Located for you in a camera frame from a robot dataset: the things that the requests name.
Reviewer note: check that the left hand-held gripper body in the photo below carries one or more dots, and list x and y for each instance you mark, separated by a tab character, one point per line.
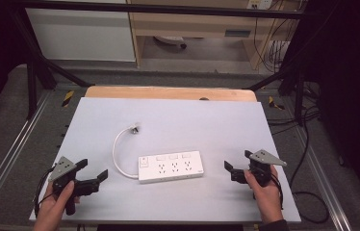
62	170

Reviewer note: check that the white power strip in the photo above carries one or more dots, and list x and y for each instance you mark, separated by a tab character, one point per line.
170	167

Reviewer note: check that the light wooden desk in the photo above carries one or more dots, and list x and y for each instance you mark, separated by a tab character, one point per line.
197	27

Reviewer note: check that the white cabinet panel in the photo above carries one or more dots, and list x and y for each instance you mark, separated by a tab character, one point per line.
80	35

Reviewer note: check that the wall socket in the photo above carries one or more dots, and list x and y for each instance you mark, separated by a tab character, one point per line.
259	4

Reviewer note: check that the person's right hand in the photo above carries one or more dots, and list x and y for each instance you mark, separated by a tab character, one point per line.
268	199

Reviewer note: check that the chair base with castor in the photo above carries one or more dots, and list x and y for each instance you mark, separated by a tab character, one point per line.
171	40

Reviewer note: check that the aluminium rail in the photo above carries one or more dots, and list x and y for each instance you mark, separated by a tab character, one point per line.
319	179
11	147

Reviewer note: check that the dark sleeve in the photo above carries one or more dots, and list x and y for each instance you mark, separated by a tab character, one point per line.
274	225

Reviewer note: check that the black metal frame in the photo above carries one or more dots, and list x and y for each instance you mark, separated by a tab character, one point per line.
155	8

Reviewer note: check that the white plug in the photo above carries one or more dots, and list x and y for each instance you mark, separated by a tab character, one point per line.
135	128

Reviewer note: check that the wooden table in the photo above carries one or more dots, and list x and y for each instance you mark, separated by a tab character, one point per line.
168	93

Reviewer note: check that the person's left hand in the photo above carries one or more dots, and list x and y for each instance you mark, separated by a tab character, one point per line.
51	208

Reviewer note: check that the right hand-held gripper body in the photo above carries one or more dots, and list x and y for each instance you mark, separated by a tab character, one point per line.
260	166

